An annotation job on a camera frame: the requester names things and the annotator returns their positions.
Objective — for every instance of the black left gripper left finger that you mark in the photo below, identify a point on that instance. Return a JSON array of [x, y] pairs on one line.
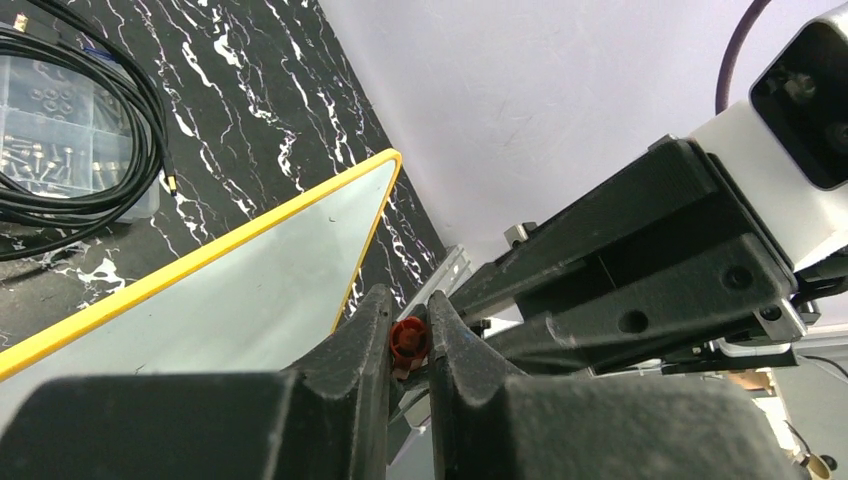
[[323, 417]]

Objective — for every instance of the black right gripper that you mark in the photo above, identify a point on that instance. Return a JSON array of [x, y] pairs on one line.
[[664, 256]]

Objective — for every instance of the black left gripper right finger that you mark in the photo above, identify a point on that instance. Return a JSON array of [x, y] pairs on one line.
[[490, 420]]

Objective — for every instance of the red marker cap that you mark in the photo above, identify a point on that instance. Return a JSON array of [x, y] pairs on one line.
[[409, 344]]

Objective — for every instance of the yellow framed whiteboard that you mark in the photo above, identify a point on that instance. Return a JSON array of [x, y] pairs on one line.
[[255, 299]]

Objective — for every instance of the clear plastic screw box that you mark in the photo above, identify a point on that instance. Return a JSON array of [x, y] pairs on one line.
[[63, 135]]

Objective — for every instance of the aluminium frame rail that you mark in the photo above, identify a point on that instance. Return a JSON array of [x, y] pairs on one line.
[[454, 270]]

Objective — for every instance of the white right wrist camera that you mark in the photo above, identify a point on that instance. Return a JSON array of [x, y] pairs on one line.
[[785, 144]]

